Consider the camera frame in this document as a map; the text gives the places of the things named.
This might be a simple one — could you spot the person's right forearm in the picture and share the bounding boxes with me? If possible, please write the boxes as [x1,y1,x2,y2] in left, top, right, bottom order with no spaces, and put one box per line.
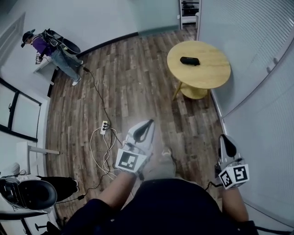
[221,185,250,223]

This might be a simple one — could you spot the white desk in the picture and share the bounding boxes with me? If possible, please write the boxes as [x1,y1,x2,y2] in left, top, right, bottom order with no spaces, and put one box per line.
[15,140,60,175]
[33,56,59,86]

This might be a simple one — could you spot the black cable with adapter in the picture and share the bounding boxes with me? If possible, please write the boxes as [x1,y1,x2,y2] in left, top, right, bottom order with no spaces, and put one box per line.
[56,135,124,205]

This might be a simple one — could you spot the grey door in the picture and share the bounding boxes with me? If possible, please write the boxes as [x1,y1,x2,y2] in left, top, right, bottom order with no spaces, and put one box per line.
[0,11,26,67]

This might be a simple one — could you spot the person's grey shoe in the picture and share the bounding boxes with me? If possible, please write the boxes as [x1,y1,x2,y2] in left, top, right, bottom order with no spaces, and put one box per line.
[161,147,173,159]

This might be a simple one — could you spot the person's left forearm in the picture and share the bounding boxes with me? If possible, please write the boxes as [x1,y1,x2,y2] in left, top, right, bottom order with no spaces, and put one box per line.
[96,171,138,211]

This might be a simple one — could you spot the round wooden table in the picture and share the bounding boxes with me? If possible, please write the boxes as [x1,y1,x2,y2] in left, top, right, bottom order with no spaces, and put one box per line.
[166,40,232,108]

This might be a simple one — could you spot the person's dark blue shirt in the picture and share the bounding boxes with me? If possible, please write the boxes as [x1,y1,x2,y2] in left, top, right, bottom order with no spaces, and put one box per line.
[61,178,260,235]

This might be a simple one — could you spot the person's grey trousers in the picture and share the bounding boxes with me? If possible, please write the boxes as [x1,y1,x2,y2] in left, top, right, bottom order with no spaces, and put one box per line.
[141,157,178,182]

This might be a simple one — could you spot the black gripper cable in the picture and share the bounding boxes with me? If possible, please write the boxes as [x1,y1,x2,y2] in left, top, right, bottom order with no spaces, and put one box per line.
[204,180,223,191]

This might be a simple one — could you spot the black chair base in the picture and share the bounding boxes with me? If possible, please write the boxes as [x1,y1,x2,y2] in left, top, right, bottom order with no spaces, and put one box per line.
[34,220,61,235]

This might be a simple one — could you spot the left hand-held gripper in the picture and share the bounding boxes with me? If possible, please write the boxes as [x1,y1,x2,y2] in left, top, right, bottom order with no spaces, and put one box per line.
[114,118,155,177]

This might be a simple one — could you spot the long black cable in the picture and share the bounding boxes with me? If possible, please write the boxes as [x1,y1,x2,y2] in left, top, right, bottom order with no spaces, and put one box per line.
[80,64,124,147]

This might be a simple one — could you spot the white shelf unit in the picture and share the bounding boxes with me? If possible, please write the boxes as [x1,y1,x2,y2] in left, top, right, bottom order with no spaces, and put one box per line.
[178,0,202,30]

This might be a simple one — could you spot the black window frame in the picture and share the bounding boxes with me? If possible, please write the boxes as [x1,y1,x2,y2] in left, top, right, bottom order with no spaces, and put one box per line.
[0,77,43,142]

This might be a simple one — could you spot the silver door handle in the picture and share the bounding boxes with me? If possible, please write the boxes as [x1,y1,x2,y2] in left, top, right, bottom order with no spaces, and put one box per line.
[266,56,280,74]

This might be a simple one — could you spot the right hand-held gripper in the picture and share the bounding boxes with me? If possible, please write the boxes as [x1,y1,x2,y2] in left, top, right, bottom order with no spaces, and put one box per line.
[215,134,250,190]

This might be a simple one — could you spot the white cable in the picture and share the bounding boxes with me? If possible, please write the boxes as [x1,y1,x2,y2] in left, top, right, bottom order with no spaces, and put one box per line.
[89,127,118,180]

